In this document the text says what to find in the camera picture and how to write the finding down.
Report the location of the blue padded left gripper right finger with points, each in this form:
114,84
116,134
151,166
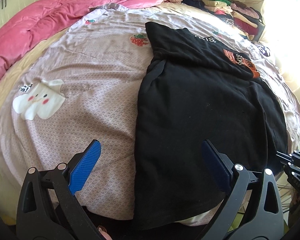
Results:
251,208

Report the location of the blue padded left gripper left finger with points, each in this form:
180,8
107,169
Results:
48,207

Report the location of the black sweatshirt with orange print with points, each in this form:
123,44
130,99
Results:
197,88

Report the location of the stack of folded clothes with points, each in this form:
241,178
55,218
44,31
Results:
247,20

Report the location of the cream yellow bed sheet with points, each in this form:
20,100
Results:
8,193

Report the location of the lilac strawberry patterned quilt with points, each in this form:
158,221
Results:
85,86

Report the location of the pink comforter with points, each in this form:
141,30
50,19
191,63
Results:
43,19

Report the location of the dark navy garment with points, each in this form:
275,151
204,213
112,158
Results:
195,3

